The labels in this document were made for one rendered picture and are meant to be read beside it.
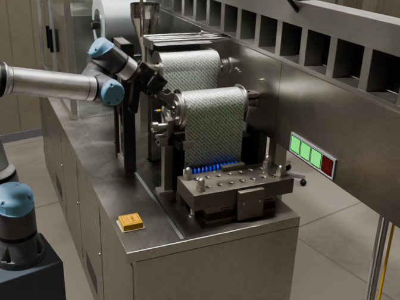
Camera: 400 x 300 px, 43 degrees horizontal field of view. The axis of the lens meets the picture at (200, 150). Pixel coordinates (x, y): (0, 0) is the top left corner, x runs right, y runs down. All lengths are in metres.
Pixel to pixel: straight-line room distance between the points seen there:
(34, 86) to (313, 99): 0.86
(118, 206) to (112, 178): 0.24
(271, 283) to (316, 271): 1.20
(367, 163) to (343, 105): 0.19
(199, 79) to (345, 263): 1.72
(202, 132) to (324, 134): 0.46
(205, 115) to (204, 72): 0.27
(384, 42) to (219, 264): 0.93
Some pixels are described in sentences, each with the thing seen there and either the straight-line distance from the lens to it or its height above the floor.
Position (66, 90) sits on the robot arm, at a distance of 1.51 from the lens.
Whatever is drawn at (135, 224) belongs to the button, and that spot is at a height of 0.92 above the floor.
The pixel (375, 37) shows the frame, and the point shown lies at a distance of 1.46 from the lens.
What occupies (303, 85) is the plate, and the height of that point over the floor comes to 1.40.
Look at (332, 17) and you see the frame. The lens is 1.60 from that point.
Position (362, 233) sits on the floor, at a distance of 3.68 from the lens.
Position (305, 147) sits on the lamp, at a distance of 1.74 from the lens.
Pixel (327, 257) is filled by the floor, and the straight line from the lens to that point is 3.35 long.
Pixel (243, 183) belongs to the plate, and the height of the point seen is 1.03.
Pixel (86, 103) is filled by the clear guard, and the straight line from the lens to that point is 2.81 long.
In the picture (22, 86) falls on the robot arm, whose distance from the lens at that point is 1.47.
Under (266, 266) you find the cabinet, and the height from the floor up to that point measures 0.71.
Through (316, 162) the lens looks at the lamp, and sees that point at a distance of 1.70.
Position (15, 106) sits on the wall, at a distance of 4.95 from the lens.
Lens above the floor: 1.85
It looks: 23 degrees down
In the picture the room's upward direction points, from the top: 2 degrees clockwise
